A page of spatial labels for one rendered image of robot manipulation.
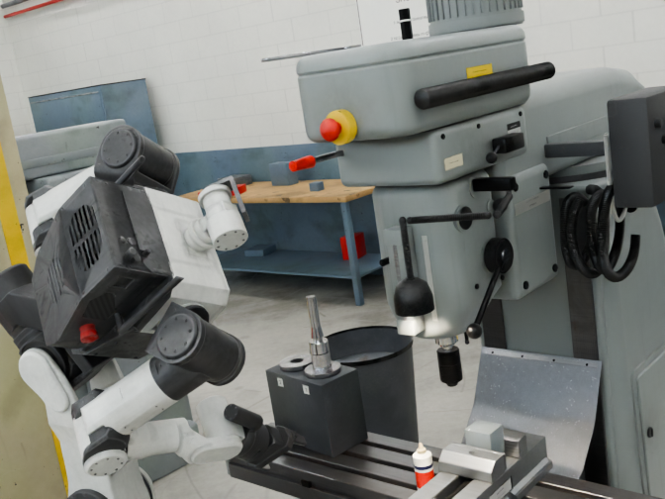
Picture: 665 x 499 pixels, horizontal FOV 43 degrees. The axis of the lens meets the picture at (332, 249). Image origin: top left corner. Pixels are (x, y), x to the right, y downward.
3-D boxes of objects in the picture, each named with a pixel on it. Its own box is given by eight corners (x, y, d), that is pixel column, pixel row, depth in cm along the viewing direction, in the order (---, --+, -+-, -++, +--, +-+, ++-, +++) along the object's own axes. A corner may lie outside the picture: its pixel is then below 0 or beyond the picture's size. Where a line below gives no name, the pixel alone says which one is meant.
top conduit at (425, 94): (431, 109, 139) (428, 87, 138) (411, 111, 142) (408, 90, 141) (556, 77, 171) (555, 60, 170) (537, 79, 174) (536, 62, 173)
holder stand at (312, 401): (332, 458, 201) (320, 380, 197) (276, 438, 218) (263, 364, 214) (368, 439, 209) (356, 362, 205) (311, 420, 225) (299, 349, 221)
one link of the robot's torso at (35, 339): (3, 355, 174) (33, 325, 169) (47, 333, 186) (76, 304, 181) (42, 405, 174) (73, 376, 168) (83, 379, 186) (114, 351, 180)
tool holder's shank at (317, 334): (322, 337, 206) (315, 293, 203) (326, 341, 203) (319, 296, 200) (310, 340, 205) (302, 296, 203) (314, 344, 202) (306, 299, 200)
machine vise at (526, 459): (470, 548, 157) (463, 495, 155) (405, 529, 167) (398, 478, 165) (554, 465, 182) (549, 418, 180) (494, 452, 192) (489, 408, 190)
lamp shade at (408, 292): (389, 317, 152) (385, 284, 151) (402, 304, 159) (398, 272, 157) (427, 316, 149) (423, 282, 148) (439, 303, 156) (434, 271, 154)
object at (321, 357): (329, 361, 208) (325, 339, 207) (334, 367, 204) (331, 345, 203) (310, 366, 207) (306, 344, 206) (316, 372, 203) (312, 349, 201)
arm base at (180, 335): (160, 381, 139) (208, 332, 139) (128, 333, 147) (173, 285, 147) (212, 404, 151) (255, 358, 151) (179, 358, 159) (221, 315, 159)
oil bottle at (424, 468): (428, 496, 178) (423, 448, 175) (414, 491, 181) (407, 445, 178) (439, 487, 181) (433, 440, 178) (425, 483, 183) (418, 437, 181)
